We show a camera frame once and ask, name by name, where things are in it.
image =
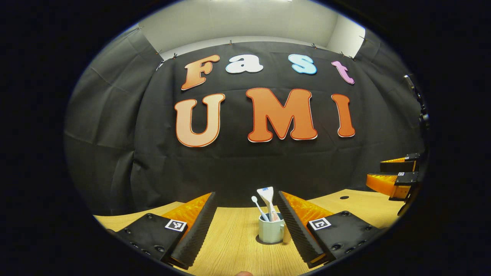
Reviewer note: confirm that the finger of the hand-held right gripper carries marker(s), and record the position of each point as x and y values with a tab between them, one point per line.
383	184
397	166

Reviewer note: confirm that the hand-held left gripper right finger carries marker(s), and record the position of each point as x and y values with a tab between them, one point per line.
293	230

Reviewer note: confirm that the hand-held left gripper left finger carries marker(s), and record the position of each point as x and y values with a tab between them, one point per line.
197	230

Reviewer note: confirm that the pale cup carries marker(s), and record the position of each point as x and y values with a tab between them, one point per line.
270	230

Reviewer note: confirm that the dark round coaster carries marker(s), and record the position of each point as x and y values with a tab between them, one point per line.
259	241

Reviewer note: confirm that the white toothpaste tube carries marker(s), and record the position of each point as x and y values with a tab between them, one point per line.
267	199

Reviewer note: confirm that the white toothbrush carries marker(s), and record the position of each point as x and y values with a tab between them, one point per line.
259	207

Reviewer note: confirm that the black backdrop cloth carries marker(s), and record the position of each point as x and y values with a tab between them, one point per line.
249	165

